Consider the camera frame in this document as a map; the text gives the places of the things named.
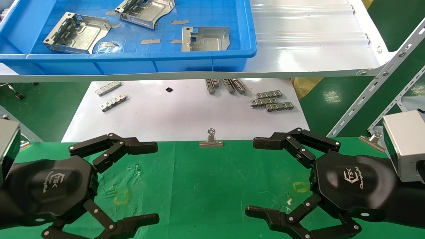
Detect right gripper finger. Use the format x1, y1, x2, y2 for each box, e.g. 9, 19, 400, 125
245, 194, 362, 239
253, 127, 342, 170

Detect metal bracket with folded wall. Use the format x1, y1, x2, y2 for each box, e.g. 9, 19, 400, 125
43, 12, 112, 54

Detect green cloth mat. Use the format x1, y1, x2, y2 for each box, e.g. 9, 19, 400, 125
13, 137, 425, 239

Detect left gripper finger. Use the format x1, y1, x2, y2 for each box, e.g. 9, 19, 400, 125
68, 133, 158, 174
41, 199, 160, 239

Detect blue plastic tray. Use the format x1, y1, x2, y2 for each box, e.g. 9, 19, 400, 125
0, 0, 258, 75

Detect white ribbed shelf panel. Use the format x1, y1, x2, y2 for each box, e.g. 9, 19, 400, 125
0, 0, 396, 83

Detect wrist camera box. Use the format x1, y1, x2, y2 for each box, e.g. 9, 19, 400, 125
0, 119, 21, 186
382, 110, 425, 183

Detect yellow woven bag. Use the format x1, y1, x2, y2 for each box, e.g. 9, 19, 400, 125
291, 78, 323, 100

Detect grey metal rack strut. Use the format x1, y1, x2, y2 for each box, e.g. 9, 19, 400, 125
0, 106, 44, 143

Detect metal bracket with curved edge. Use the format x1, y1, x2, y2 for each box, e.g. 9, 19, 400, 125
115, 0, 175, 30

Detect flat stamped metal plate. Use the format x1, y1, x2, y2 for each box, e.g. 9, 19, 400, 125
182, 27, 231, 52

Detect white board sheet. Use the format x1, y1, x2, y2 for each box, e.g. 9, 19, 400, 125
61, 78, 310, 143

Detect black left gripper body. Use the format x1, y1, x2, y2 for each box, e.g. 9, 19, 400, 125
6, 155, 99, 227

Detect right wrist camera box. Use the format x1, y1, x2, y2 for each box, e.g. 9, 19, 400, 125
382, 110, 425, 183

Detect white perforated rack strut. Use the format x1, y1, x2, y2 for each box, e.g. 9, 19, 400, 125
327, 18, 425, 138
367, 66, 425, 134

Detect dark metal floor foot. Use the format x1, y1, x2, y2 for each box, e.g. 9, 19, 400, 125
6, 83, 26, 100

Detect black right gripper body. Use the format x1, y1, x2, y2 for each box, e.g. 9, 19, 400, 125
313, 153, 398, 222

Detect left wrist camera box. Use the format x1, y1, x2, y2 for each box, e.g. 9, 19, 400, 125
0, 119, 21, 186

